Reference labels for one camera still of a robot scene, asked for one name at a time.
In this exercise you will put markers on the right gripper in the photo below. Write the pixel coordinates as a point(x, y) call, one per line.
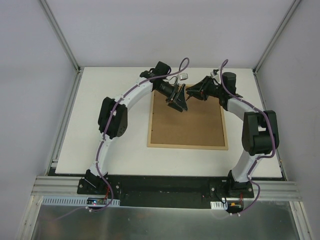
point(203, 87)

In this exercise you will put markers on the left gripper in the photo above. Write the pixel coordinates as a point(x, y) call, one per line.
point(176, 96)

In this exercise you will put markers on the wooden picture frame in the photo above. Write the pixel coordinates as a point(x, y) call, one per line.
point(202, 127)

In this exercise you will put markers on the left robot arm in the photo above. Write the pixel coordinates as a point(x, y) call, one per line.
point(113, 115)

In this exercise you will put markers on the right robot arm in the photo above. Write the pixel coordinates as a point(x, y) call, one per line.
point(260, 136)

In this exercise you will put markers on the right aluminium corner post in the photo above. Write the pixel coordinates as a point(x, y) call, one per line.
point(276, 35)

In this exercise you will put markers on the aluminium corner post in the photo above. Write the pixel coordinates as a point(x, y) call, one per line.
point(276, 35)
point(59, 34)

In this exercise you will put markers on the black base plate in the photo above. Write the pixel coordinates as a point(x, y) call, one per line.
point(184, 192)

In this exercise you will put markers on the left aluminium corner post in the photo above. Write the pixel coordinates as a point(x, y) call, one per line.
point(59, 34)

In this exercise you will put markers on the right white cable duct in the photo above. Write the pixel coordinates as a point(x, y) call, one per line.
point(218, 205)

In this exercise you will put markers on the white cable duct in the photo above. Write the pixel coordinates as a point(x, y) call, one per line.
point(79, 201)
point(218, 205)

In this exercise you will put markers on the aluminium rail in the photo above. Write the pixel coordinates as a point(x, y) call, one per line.
point(55, 186)

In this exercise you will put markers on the left white cable duct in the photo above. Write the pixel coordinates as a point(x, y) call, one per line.
point(79, 201)

